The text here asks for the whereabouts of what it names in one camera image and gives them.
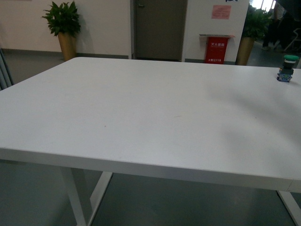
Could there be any grey door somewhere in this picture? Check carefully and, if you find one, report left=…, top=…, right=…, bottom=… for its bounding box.
left=134, top=0, right=188, bottom=61

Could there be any red fire extinguisher box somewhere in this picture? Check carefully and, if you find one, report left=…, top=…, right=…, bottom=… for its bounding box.
left=199, top=34, right=235, bottom=65

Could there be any left potted plant gold pot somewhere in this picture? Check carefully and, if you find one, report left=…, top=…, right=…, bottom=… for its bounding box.
left=42, top=1, right=82, bottom=62

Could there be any potted plant gold pot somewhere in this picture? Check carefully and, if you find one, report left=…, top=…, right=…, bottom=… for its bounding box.
left=42, top=1, right=82, bottom=62
left=236, top=5, right=271, bottom=65

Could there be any pink paper notice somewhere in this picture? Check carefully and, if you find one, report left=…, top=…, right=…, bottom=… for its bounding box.
left=211, top=5, right=231, bottom=20

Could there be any right potted plant gold pot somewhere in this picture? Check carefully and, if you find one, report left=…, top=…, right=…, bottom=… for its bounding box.
left=236, top=5, right=271, bottom=65

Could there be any grey ribbed partition panel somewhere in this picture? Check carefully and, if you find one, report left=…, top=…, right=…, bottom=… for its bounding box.
left=0, top=50, right=14, bottom=90

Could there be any person in background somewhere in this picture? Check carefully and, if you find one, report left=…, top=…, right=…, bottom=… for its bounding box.
left=261, top=2, right=294, bottom=50

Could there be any right white table leg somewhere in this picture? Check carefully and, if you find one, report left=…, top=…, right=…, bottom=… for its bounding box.
left=277, top=191, right=301, bottom=226

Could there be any white table leg frame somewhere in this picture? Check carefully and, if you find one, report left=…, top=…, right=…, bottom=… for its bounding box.
left=58, top=167, right=113, bottom=226

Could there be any green push button switch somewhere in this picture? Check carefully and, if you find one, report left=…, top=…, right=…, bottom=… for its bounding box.
left=277, top=55, right=299, bottom=82

